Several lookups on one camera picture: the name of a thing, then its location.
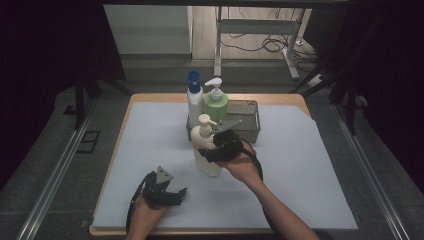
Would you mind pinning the white metal stand frame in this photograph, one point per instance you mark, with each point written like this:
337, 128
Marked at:
256, 26

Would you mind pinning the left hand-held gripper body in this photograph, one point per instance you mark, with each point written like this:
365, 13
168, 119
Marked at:
158, 193

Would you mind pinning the black tripod legs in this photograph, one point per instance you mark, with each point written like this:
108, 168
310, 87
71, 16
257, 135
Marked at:
350, 106

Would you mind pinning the person's left hand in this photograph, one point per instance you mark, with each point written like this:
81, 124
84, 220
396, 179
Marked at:
148, 218

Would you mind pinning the black stand legs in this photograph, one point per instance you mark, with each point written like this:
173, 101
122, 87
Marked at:
80, 100

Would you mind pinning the person's right hand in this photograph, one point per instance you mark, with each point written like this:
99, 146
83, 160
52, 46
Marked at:
241, 168

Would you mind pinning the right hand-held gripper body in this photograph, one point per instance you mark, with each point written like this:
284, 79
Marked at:
228, 145

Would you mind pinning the white table sheet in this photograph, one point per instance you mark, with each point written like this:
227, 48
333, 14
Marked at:
300, 160

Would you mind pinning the green pump bottle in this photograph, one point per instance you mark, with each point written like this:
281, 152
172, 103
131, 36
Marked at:
216, 105

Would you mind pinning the dark curtain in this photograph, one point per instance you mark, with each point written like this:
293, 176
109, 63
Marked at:
40, 66
390, 66

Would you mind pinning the white bottle with blue cap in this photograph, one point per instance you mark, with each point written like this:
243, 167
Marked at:
195, 103

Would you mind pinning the white cabinet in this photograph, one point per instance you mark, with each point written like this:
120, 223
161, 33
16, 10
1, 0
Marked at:
146, 30

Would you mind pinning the cream pump bottle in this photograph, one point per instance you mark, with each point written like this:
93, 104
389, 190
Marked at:
205, 133

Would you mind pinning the metal mesh basket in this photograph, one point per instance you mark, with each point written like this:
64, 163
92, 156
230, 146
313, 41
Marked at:
246, 115

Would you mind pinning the white power strip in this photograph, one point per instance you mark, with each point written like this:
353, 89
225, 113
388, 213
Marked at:
316, 81

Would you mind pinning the aluminium floor rail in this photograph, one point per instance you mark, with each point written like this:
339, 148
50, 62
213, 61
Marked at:
370, 173
56, 170

